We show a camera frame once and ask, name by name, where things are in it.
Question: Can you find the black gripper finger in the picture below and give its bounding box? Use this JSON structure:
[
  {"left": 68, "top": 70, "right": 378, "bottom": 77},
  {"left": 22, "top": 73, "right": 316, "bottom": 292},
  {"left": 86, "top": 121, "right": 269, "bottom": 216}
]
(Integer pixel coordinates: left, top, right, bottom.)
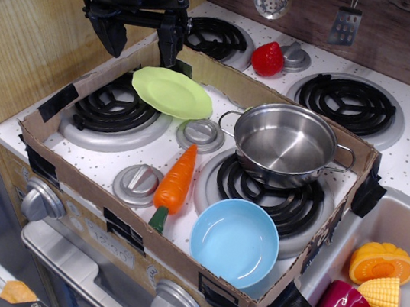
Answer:
[
  {"left": 83, "top": 5, "right": 127, "bottom": 57},
  {"left": 157, "top": 12, "right": 192, "bottom": 68}
]

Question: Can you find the light green plastic plate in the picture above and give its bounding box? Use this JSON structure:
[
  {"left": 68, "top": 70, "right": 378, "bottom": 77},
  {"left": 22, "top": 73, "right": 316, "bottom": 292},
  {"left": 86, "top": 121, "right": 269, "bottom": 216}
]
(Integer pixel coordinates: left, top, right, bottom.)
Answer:
[{"left": 131, "top": 66, "right": 213, "bottom": 120}]

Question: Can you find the orange toy carrot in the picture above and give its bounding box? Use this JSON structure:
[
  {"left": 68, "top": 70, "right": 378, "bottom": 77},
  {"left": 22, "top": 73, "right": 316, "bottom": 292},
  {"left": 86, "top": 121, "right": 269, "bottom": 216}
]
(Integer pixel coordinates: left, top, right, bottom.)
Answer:
[{"left": 148, "top": 144, "right": 198, "bottom": 234}]

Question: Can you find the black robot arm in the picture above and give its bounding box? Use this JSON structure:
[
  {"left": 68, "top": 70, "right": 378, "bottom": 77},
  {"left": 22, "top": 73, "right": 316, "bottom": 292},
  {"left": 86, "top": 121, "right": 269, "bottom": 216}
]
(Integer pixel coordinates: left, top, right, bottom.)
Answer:
[{"left": 83, "top": 0, "right": 191, "bottom": 68}]

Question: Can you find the back left black burner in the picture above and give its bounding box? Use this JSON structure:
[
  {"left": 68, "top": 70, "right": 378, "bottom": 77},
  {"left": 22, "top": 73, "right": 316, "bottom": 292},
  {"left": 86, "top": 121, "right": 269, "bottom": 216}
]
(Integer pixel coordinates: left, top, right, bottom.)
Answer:
[{"left": 184, "top": 17, "right": 255, "bottom": 72}]

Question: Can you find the black burner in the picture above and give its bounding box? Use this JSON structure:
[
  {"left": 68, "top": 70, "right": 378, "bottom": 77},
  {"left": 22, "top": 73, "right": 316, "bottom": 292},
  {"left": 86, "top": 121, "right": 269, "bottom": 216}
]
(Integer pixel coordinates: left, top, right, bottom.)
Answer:
[
  {"left": 59, "top": 72, "right": 173, "bottom": 153},
  {"left": 184, "top": 17, "right": 255, "bottom": 72},
  {"left": 186, "top": 142, "right": 342, "bottom": 267},
  {"left": 286, "top": 73, "right": 405, "bottom": 151}
]

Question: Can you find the front left black burner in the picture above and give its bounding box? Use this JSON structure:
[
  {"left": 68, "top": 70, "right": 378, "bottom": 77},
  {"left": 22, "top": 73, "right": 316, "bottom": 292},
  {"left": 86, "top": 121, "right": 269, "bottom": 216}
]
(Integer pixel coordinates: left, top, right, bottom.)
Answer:
[{"left": 59, "top": 72, "right": 173, "bottom": 153}]

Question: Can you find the red toy strawberry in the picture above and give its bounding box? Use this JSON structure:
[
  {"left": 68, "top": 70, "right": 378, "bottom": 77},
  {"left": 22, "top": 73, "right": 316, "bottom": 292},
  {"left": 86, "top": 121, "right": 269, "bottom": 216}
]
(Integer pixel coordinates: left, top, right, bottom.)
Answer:
[{"left": 250, "top": 42, "right": 284, "bottom": 77}]

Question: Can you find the silver stovetop knob centre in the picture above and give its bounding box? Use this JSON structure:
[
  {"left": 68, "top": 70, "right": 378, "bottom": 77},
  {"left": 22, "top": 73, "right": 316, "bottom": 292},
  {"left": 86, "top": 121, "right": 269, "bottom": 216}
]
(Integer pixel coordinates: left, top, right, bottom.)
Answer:
[{"left": 176, "top": 118, "right": 225, "bottom": 154}]

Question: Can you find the silver stovetop knob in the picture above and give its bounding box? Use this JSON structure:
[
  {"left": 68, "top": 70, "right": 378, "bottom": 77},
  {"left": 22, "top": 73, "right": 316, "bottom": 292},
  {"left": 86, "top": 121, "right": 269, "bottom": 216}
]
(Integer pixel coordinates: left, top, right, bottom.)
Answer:
[
  {"left": 112, "top": 163, "right": 164, "bottom": 208},
  {"left": 176, "top": 118, "right": 225, "bottom": 154},
  {"left": 281, "top": 42, "right": 312, "bottom": 73}
]

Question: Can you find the silver stovetop knob back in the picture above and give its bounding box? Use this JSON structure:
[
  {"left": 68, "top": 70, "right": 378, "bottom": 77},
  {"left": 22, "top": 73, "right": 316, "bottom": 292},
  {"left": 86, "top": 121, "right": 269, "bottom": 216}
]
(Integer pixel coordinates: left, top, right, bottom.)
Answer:
[{"left": 281, "top": 42, "right": 312, "bottom": 73}]

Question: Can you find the silver stovetop knob front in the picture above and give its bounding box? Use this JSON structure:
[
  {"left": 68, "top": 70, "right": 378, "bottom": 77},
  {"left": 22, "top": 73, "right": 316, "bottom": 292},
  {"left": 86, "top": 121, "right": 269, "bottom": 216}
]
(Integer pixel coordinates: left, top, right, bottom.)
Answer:
[{"left": 112, "top": 163, "right": 164, "bottom": 208}]

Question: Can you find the stainless steel pot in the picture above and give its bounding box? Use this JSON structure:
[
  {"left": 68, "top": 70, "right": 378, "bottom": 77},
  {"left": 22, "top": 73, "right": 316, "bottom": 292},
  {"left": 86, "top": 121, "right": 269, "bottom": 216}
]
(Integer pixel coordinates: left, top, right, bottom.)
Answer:
[{"left": 218, "top": 103, "right": 356, "bottom": 189}]

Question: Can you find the hanging metal slotted spatula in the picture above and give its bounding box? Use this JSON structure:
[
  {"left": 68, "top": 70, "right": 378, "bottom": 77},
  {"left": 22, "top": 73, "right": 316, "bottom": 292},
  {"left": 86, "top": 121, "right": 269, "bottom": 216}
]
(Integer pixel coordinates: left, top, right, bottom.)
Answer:
[{"left": 327, "top": 0, "right": 363, "bottom": 47}]

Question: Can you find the silver oven knob left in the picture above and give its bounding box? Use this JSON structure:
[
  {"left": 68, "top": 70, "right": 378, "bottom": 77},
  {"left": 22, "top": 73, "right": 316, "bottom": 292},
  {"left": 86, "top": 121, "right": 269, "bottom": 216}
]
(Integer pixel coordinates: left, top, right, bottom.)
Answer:
[{"left": 20, "top": 177, "right": 66, "bottom": 221}]

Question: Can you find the back right black burner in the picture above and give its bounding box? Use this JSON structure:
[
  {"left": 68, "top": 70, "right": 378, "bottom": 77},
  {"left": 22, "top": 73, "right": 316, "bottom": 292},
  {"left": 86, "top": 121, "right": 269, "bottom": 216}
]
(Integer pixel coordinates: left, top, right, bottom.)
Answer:
[{"left": 286, "top": 73, "right": 405, "bottom": 151}]

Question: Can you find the light blue plastic bowl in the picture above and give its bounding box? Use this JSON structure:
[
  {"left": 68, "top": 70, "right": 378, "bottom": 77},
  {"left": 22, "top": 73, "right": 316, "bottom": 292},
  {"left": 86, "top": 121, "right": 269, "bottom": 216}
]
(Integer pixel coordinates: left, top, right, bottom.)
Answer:
[{"left": 189, "top": 199, "right": 280, "bottom": 299}]

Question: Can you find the front right black burner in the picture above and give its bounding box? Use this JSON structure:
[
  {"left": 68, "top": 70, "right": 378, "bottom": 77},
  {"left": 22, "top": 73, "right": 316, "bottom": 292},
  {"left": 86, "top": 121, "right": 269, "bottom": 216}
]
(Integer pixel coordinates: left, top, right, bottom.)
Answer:
[{"left": 186, "top": 142, "right": 342, "bottom": 267}]

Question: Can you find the orange object bottom left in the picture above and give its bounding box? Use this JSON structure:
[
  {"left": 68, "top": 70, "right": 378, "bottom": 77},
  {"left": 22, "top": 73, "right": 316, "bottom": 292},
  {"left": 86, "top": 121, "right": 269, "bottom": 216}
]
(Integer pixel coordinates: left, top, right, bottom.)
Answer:
[{"left": 0, "top": 280, "right": 37, "bottom": 304}]

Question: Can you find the silver metal sink basin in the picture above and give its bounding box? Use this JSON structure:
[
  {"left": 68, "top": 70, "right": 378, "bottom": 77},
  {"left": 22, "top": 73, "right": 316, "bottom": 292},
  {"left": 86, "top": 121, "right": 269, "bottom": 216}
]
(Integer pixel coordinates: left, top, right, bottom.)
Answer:
[{"left": 297, "top": 188, "right": 410, "bottom": 307}]

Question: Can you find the brown cardboard fence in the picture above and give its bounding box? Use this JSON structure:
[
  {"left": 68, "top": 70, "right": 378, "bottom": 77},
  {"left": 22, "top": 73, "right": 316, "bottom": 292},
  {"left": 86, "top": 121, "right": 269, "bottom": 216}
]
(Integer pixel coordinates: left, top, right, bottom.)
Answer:
[{"left": 20, "top": 40, "right": 381, "bottom": 307}]

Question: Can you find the orange toy pumpkin half upper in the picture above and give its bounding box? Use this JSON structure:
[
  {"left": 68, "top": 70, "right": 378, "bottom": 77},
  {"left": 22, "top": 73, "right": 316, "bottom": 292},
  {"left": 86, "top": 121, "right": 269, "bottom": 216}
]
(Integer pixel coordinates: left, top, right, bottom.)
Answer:
[{"left": 348, "top": 241, "right": 410, "bottom": 285}]

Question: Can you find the yellow toy corn piece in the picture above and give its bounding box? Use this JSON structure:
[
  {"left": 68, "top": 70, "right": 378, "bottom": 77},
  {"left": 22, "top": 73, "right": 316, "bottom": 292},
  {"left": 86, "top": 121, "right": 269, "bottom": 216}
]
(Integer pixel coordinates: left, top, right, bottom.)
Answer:
[{"left": 357, "top": 277, "right": 401, "bottom": 307}]

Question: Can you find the silver oven door handle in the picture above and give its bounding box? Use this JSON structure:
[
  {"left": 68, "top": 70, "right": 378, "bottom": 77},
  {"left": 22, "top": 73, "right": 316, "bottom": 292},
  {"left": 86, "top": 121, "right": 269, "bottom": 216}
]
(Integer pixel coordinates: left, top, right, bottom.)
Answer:
[{"left": 21, "top": 221, "right": 150, "bottom": 307}]

